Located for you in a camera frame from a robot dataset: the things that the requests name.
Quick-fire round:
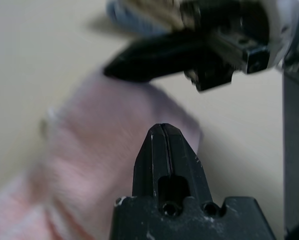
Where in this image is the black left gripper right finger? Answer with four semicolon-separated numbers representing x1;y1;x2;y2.
163;123;215;204

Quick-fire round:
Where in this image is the beige towel with white edge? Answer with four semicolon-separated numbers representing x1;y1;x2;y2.
119;0;188;32

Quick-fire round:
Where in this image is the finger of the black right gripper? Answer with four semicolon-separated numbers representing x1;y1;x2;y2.
103;49;203;83

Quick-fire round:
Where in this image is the pink towel with embroidery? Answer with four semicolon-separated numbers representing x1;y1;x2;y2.
0;69;204;240

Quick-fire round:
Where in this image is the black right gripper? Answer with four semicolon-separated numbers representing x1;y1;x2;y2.
119;0;272;93

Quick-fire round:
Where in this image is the light blue towel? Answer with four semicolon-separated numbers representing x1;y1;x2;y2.
106;0;175;35

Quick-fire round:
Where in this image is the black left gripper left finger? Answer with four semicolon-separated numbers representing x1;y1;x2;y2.
132;123;171;199

